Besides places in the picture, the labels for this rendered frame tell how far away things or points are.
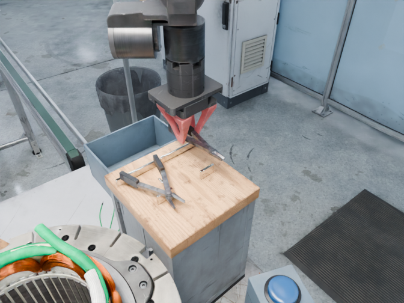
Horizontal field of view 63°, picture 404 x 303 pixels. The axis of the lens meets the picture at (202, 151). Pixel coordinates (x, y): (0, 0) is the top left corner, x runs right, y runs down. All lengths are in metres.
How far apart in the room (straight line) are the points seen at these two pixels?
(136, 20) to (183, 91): 0.11
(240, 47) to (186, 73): 2.13
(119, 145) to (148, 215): 0.25
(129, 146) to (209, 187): 0.25
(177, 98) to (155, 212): 0.18
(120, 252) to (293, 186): 1.76
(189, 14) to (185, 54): 0.06
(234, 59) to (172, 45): 2.14
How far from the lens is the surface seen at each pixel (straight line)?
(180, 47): 0.46
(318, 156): 2.42
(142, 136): 0.76
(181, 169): 0.60
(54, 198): 1.02
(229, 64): 2.60
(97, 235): 0.49
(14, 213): 1.03
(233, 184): 0.57
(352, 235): 1.98
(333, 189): 2.20
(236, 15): 2.48
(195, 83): 0.49
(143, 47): 0.46
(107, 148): 0.72
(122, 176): 0.56
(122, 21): 0.46
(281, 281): 0.50
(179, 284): 0.59
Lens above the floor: 1.47
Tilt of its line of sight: 39 degrees down
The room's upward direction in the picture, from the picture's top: straight up
